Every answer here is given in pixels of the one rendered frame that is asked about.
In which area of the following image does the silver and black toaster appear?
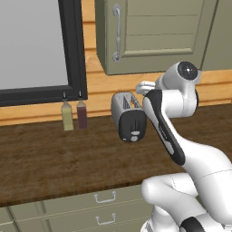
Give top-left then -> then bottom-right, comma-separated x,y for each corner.
111,92 -> 149,144

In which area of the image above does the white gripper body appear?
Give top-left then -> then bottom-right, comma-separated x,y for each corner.
135,80 -> 159,95

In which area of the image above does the olive green drawer front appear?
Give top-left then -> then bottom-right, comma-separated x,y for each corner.
44,208 -> 156,232
41,184 -> 147,218

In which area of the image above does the black framed window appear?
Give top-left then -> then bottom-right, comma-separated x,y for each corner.
0,0 -> 89,108

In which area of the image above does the dark red condiment bottle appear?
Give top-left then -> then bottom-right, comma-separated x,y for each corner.
75,91 -> 89,131

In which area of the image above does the plain olive green cupboard door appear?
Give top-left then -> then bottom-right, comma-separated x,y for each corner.
201,0 -> 232,73

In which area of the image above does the silver drawer handle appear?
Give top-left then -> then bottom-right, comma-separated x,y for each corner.
94,212 -> 117,227
93,191 -> 118,204

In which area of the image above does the yellow condiment bottle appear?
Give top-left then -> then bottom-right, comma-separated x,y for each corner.
61,92 -> 75,131

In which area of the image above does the olive green wall cupboard door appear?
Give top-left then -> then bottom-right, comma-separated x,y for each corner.
94,0 -> 220,76

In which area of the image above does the silver cupboard door handle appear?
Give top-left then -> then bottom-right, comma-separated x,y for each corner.
111,4 -> 122,63

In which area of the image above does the olive green base cupboard door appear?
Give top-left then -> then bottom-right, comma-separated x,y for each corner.
8,201 -> 51,232

